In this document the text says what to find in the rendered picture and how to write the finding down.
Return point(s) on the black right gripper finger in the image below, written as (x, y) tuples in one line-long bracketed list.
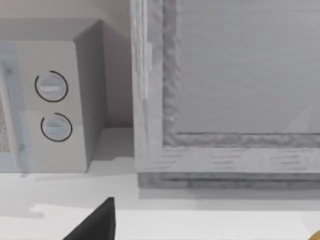
[(100, 222)]

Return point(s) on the smaller microwave knob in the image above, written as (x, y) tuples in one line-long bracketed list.
[(56, 127)]

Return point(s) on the pale microwave oven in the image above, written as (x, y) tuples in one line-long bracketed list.
[(57, 100)]

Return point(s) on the larger microwave knob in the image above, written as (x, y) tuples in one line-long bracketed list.
[(51, 86)]

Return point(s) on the yellow-brown object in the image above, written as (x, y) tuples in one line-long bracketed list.
[(316, 236)]

